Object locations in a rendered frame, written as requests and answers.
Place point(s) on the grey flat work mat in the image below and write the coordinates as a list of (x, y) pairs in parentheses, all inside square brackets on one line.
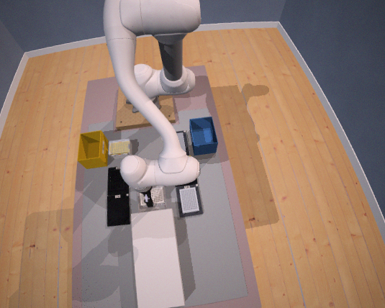
[(211, 266)]

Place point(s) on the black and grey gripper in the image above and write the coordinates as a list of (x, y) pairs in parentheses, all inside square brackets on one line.
[(148, 200)]

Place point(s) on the blue open-top bin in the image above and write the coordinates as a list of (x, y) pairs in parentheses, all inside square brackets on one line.
[(203, 135)]

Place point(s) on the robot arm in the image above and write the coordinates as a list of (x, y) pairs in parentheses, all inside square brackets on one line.
[(168, 21)]

